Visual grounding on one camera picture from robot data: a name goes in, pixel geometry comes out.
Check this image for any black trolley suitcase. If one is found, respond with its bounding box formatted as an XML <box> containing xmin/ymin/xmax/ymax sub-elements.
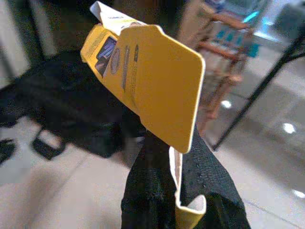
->
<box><xmin>0</xmin><ymin>45</ymin><xmax>143</xmax><ymax>159</ymax></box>

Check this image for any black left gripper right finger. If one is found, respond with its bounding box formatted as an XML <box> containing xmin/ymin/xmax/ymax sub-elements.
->
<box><xmin>181</xmin><ymin>125</ymin><xmax>251</xmax><ymax>229</ymax></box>

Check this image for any yellow cardboard carton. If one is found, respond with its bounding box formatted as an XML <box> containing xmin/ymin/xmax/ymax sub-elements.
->
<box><xmin>80</xmin><ymin>1</ymin><xmax>207</xmax><ymax>224</ymax></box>

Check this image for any teal floor mat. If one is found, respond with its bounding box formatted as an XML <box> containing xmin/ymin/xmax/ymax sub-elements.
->
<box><xmin>247</xmin><ymin>42</ymin><xmax>261</xmax><ymax>58</ymax></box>

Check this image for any wooden slatted rack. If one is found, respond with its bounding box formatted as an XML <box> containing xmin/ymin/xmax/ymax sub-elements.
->
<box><xmin>181</xmin><ymin>9</ymin><xmax>253</xmax><ymax>131</ymax></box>

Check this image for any black metal frame leg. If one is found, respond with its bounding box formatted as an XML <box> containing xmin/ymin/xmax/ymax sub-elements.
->
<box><xmin>212</xmin><ymin>35</ymin><xmax>305</xmax><ymax>151</ymax></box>

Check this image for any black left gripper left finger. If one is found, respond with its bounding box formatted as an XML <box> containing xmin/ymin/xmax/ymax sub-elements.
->
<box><xmin>120</xmin><ymin>133</ymin><xmax>182</xmax><ymax>229</ymax></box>

